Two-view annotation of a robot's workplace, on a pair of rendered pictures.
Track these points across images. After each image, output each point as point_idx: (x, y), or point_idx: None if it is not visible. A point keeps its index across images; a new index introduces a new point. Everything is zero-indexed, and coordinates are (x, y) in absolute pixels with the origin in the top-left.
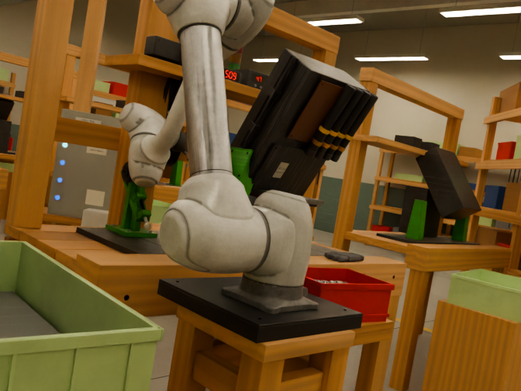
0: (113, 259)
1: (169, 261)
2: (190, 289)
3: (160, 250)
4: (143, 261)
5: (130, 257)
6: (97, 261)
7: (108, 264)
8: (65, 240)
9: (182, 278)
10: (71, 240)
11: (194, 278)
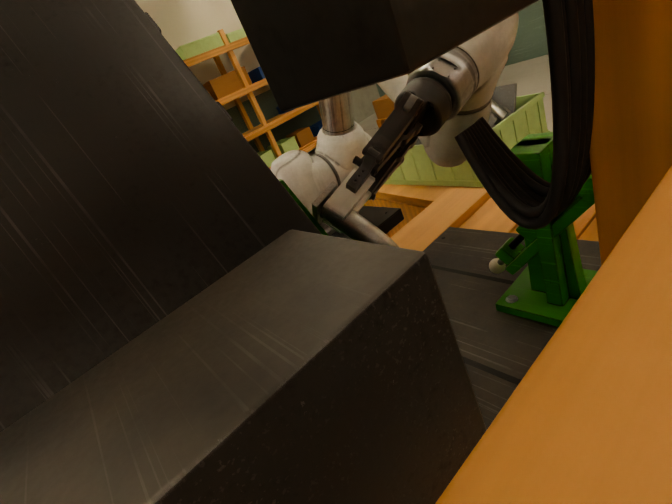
0: (452, 200)
1: (408, 230)
2: (373, 209)
3: (440, 253)
4: (427, 214)
5: (444, 212)
6: (458, 190)
7: (445, 192)
8: (584, 217)
9: (384, 219)
10: (581, 223)
11: (376, 226)
